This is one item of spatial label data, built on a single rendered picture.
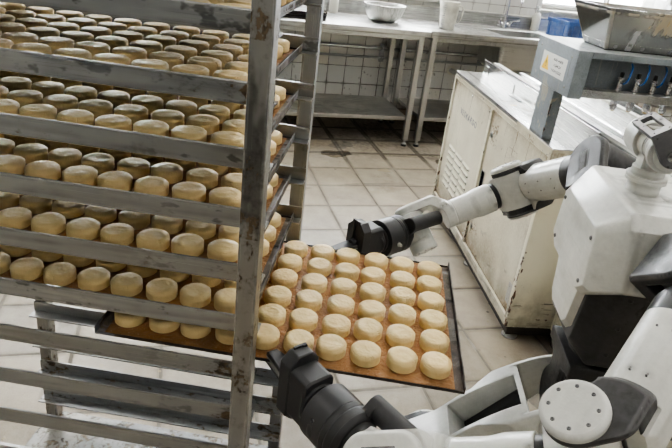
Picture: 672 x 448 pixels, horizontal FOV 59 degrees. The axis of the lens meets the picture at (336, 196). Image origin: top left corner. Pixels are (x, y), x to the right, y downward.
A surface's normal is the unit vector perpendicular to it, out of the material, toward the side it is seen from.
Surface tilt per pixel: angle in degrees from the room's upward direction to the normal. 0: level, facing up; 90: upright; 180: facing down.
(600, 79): 90
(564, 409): 32
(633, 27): 115
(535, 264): 90
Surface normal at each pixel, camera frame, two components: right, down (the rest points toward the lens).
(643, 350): -0.40, -0.76
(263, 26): -0.11, 0.39
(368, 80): 0.23, 0.41
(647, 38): 0.03, 0.76
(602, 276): -0.77, 0.10
